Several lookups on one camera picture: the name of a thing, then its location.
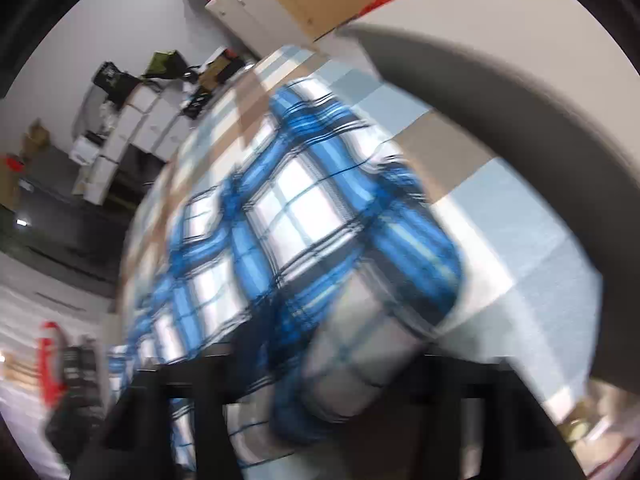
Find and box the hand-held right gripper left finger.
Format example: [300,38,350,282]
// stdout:
[75,355,241,480]

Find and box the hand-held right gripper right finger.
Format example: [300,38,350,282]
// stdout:
[425,357,586,480]

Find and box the blue white plaid shirt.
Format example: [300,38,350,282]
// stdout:
[107,82,463,476]

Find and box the checkered brown blue sheet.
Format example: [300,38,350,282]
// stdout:
[120,45,601,480]

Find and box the dark grey refrigerator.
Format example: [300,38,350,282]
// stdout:
[0,145,166,291]

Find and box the white desk with drawers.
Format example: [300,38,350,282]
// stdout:
[70,82,191,206]

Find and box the flat black box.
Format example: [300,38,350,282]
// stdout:
[182,87,216,118]

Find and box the open cardboard box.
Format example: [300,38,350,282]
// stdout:
[20,119,51,161]

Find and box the brown cardboard box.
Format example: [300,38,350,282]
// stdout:
[200,52,238,88]

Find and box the black printed bag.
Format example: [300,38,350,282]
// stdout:
[92,61,138,98]

